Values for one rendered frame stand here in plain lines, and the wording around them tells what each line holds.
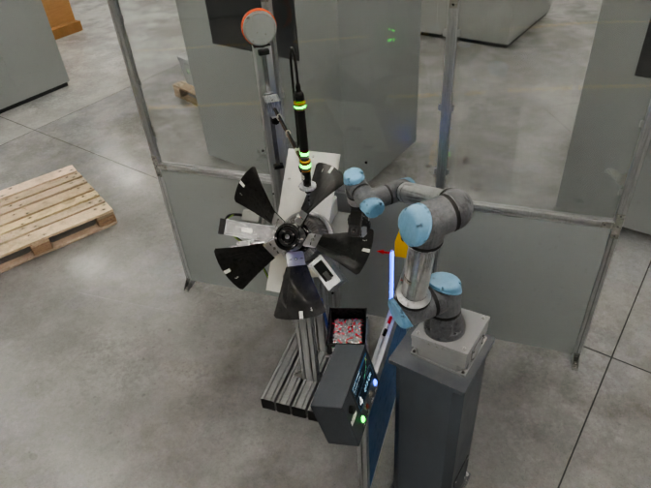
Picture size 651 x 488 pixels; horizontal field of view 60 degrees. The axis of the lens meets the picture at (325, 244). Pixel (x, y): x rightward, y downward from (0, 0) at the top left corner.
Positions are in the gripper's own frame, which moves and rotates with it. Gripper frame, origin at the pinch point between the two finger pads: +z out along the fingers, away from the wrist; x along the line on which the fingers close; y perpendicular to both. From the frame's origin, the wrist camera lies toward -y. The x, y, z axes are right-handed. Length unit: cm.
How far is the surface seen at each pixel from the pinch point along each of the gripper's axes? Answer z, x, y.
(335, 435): -7, -15, -80
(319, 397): -18, -9, -74
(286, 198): 18, 47, 27
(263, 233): 19, 51, 5
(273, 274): 39, 47, -4
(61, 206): 144, 296, 76
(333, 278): 25.7, 13.3, -7.2
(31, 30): 152, 503, 311
